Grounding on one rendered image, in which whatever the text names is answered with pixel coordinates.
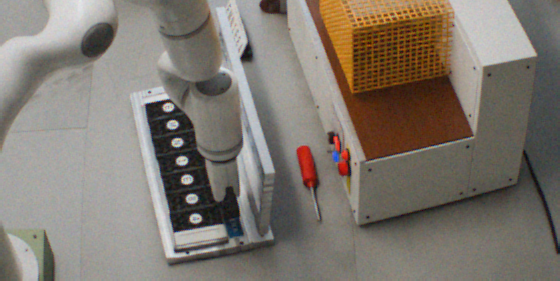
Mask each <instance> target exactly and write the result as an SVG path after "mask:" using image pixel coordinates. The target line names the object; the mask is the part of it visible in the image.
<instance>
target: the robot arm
mask: <svg viewBox="0 0 560 281"><path fill-rule="evenodd" d="M122 1H124V2H126V3H128V2H129V3H132V4H134V5H137V6H143V7H147V8H150V9H151V13H152V16H153V17H154V20H155V25H156V26H157V29H158V31H159V34H160V37H161V40H162V42H163V44H164V46H165V51H164V53H163V55H162V56H161V57H160V59H159V61H158V63H157V72H158V75H159V79H160V82H161V84H162V86H163V88H164V90H165V92H166V94H167V96H168V97H169V98H170V99H171V100H172V101H173V102H174V103H175V104H176V105H177V107H178V108H179V109H180V110H182V111H184V112H185V113H186V114H187V115H188V116H189V117H190V119H191V122H192V124H193V126H194V130H195V136H196V144H197V148H198V151H199V152H200V154H201V155H202V156H203V157H204V158H205V160H206V168H207V172H208V176H209V180H210V184H211V187H212V191H213V195H214V198H215V200H216V201H217V202H220V201H222V205H221V206H222V209H223V217H224V220H231V219H235V218H239V217H240V216H241V215H240V207H239V202H238V199H237V196H238V197H240V185H239V174H238V166H237V158H236V157H237V156H238V154H239V153H240V151H241V149H242V147H243V144H244V138H243V128H242V118H241V107H240V98H239V87H238V80H237V77H235V74H234V73H233V72H231V71H230V70H228V69H226V68H222V67H221V64H222V58H223V54H222V47H221V41H220V38H219V35H218V32H217V29H216V27H215V23H214V20H213V15H212V12H211V9H210V7H209V4H208V1H207V0H122ZM43 3H44V4H45V7H46V9H47V12H48V13H49V21H48V23H47V26H46V27H45V29H44V30H43V31H42V32H41V33H40V34H38V35H36V36H23V37H14V38H11V39H10V40H8V41H7V42H5V44H3V45H2V46H1V47H0V154H1V152H2V150H1V149H2V147H3V146H4V141H5V140H6V136H7V134H8V131H9V130H10V128H11V126H12V124H13V123H14V120H15V119H16V117H17V116H18V114H19V112H21V111H22V108H23V107H24V106H25V104H27V103H28V101H29V100H30V99H31V98H32V95H34V94H35V92H36V91H37V90H38V89H39V87H40V86H42V85H43V84H44V83H45V82H46V81H47V80H48V79H50V78H51V77H53V76H54V75H56V74H58V73H60V72H63V71H67V70H71V69H77V68H83V67H86V66H88V65H90V64H92V63H93V62H95V61H96V60H98V59H100V58H101V57H102V56H103V55H104V54H105V53H106V51H107V50H108V49H109V47H110V46H111V44H113V42H114V40H115V37H116V33H117V29H118V26H119V19H118V15H117V9H116V7H115V5H114V2H113V0H43ZM226 198H227V200H228V203H225V199H226ZM39 277H40V273H39V265H38V262H37V259H36V258H35V256H34V254H33V251H32V250H31V249H30V248H29V246H28V244H26V243H25V242H24V241H22V240H21V239H19V238H18V237H15V236H12V235H9V234H7V233H6V229H5V228H4V226H3V223H2V221H1V218H0V281H39Z"/></svg>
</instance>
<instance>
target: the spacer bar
mask: <svg viewBox="0 0 560 281"><path fill-rule="evenodd" d="M174 237H175V240H176V245H177V247H178V246H182V245H187V244H191V243H192V244H195V243H200V242H203V241H208V240H216V239H221V238H225V237H227V233H226V229H225V225H224V224H221V225H216V226H211V227H207V228H206V227H202V228H198V229H194V230H189V231H180V232H176V233H174Z"/></svg>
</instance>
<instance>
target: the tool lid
mask: <svg viewBox="0 0 560 281"><path fill-rule="evenodd" d="M214 23H215V27H216V29H217V32H218V35H219V38H220V41H221V47H222V54H223V58H222V64H221V67H222V68H226V69H228V70H230V71H231V72H233V73H234V74H235V77H237V80H238V87H239V98H240V107H241V118H242V128H243V138H244V144H243V147H242V149H241V151H240V153H239V154H238V156H237V157H236V158H237V165H238V168H239V171H240V174H241V180H242V183H243V187H244V190H245V193H246V196H247V200H248V202H249V205H250V209H251V211H252V214H254V217H255V221H256V228H257V231H258V235H264V234H268V233H269V226H268V225H269V216H270V209H271V200H272V192H273V184H274V175H275V172H274V169H273V165H272V162H271V159H270V156H269V153H268V149H267V146H266V143H265V141H264V137H263V134H262V128H261V124H260V121H259V118H258V115H257V111H256V108H255V105H254V103H253V99H252V96H251V93H250V90H249V86H248V83H247V80H246V77H245V75H244V71H243V68H242V65H241V62H240V58H239V53H238V50H237V46H236V43H235V40H234V38H233V34H232V31H231V28H230V25H229V22H228V16H227V13H226V10H225V7H216V8H215V19H214Z"/></svg>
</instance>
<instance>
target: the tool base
mask: <svg viewBox="0 0 560 281"><path fill-rule="evenodd" d="M148 91H151V94H148V93H147V92H148ZM165 93H166V92H165V90H164V88H163V87H158V88H154V89H149V90H145V91H140V92H136V93H131V96H130V98H131V102H132V107H133V111H134V115H135V120H136V124H137V133H138V137H139V142H140V147H141V151H142V155H143V160H144V165H145V168H146V173H147V178H148V182H149V186H150V191H151V196H152V199H153V204H154V209H155V212H156V217H157V221H158V226H159V230H160V234H161V239H162V242H163V247H164V249H165V252H166V256H167V260H168V264H173V263H181V262H186V261H189V260H193V261H194V260H198V259H202V258H207V257H215V256H219V255H223V254H228V253H236V252H240V251H245V250H250V249H253V248H262V247H267V246H271V245H274V239H273V236H272V233H271V229H270V226H269V225H268V226H269V233H268V234H264V235H258V231H257V228H256V221H255V217H254V214H252V211H251V209H250V205H249V202H248V200H247V196H246V193H245V190H244V187H243V183H242V180H241V174H240V171H239V168H238V174H239V185H240V197H238V196H237V199H238V202H239V207H240V215H241V216H240V218H241V221H242V224H243V228H244V231H245V236H242V237H238V238H233V239H230V240H229V243H224V244H220V245H216V246H211V247H207V248H205V247H203V248H198V249H194V250H190V251H189V252H190V254H189V255H186V254H185V252H186V251H182V252H177V253H175V252H174V249H173V247H172V243H171V239H170V235H169V231H168V226H167V222H166V218H165V213H164V210H163V205H162V201H161V197H160V193H159V188H158V184H157V180H156V175H155V171H154V167H153V163H152V158H151V154H150V150H149V145H148V141H147V136H146V132H145V124H144V119H143V114H142V111H141V105H144V106H145V98H146V97H150V96H155V95H160V94H165ZM241 241H243V242H244V244H243V245H240V242H241Z"/></svg>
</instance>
